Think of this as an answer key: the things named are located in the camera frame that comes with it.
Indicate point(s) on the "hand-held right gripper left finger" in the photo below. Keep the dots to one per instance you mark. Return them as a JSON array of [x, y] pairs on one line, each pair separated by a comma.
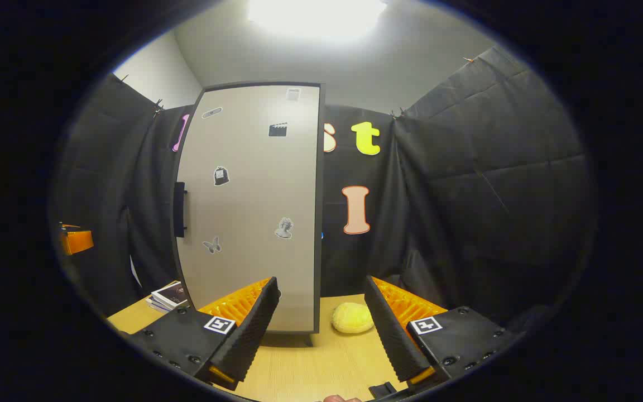
[[252, 335]]

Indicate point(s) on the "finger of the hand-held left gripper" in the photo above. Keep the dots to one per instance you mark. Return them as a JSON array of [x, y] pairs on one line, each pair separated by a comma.
[[78, 242]]

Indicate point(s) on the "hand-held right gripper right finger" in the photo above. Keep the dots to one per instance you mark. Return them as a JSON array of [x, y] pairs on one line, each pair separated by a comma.
[[391, 335]]

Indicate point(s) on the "grey cabinet door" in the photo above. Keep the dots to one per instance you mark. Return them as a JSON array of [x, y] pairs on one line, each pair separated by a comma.
[[243, 195]]

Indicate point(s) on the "yellow sponge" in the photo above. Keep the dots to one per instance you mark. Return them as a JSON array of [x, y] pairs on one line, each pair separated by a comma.
[[352, 318]]

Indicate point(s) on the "white book portrait cover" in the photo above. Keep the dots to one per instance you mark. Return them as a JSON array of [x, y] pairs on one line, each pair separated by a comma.
[[171, 293]]

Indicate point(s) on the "dark blue book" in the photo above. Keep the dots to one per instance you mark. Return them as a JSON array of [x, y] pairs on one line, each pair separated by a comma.
[[157, 305]]

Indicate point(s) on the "black backdrop cloth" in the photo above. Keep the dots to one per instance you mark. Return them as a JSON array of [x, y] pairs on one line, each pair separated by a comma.
[[466, 195]]

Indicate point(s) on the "ceiling light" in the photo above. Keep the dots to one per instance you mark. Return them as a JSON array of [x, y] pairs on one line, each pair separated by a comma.
[[316, 17]]

